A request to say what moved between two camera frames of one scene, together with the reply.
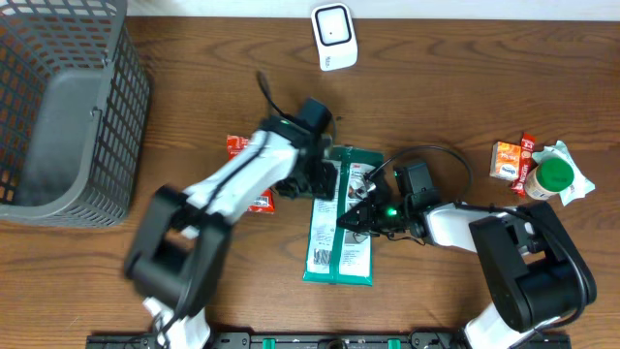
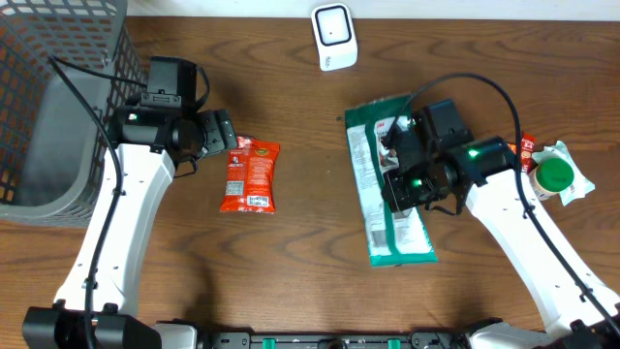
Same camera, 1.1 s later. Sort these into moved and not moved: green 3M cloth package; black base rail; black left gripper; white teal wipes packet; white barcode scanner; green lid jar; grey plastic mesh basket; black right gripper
Moved: black left gripper; green 3M cloth package; black right gripper
Not moved: white barcode scanner; grey plastic mesh basket; white teal wipes packet; green lid jar; black base rail
